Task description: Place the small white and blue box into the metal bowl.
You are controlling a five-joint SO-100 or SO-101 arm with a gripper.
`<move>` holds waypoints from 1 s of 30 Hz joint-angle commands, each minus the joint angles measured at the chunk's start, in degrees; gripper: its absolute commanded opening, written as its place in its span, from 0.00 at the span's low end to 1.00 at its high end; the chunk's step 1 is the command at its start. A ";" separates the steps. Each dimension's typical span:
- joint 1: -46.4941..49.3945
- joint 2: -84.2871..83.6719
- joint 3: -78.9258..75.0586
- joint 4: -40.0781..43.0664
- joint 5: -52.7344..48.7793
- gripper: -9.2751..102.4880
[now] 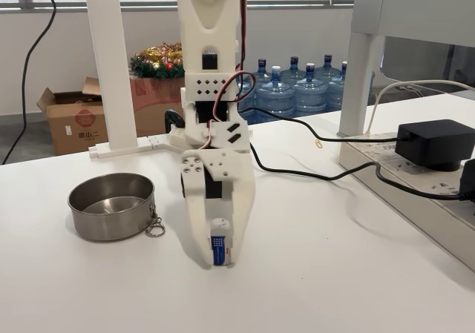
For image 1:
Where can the round metal bowl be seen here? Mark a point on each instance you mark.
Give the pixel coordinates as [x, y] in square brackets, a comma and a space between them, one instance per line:
[107, 218]

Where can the black table clamp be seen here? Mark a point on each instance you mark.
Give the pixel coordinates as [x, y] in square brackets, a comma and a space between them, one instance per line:
[171, 118]

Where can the white power strip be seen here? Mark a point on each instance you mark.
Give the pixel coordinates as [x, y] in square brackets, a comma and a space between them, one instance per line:
[408, 179]

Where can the green Christmas wreath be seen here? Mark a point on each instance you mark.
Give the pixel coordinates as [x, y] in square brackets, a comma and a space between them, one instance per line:
[156, 64]

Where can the metal keyring clasp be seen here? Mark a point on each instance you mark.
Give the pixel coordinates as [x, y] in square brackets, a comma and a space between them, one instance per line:
[155, 226]

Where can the brown cardboard box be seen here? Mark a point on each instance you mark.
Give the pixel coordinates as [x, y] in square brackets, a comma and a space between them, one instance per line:
[74, 125]

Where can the small white and blue box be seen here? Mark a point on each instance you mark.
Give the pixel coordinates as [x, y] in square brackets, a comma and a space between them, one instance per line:
[219, 247]

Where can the yellow paper clip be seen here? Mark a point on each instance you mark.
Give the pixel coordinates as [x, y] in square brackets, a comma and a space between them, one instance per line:
[318, 144]

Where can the white shelf riser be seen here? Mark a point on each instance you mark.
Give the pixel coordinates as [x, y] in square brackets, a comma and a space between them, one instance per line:
[365, 18]

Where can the large black power adapter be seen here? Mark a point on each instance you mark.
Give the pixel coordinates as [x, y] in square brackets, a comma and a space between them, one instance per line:
[430, 142]

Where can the small black plug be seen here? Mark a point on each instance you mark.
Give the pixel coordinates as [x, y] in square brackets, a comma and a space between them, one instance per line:
[468, 181]

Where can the white camera stand post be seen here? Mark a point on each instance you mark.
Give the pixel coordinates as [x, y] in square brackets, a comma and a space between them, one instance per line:
[109, 69]

